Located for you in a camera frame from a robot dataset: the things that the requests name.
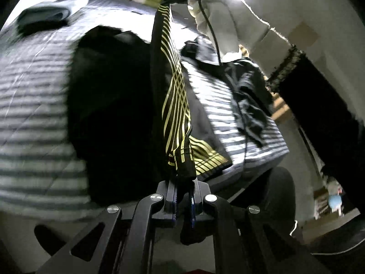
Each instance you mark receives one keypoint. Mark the person's right forearm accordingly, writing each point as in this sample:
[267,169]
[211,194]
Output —
[242,22]

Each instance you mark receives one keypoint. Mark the folded blue jeans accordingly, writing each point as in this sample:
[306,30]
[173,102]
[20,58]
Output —
[40,15]

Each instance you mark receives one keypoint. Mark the black garment with yellow stripes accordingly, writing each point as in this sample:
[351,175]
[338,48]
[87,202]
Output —
[174,105]

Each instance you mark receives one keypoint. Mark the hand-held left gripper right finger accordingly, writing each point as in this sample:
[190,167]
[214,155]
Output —
[199,205]

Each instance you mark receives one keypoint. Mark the person's leg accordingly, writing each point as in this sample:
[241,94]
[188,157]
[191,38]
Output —
[276,194]

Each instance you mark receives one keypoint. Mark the wooden slatted bed rail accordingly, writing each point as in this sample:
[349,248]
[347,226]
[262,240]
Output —
[282,111]

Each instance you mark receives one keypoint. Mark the dark fringed cloth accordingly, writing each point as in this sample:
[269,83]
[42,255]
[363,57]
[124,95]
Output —
[322,114]

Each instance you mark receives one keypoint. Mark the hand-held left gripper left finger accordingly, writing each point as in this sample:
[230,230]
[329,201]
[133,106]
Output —
[171,202]

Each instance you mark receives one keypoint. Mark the blue round object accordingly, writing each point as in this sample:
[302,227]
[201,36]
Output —
[334,203]

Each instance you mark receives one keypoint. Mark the blue white striped quilt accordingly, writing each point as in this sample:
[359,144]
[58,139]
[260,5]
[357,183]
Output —
[34,120]

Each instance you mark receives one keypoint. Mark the dark grey jacket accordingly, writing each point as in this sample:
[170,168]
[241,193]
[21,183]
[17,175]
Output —
[251,97]

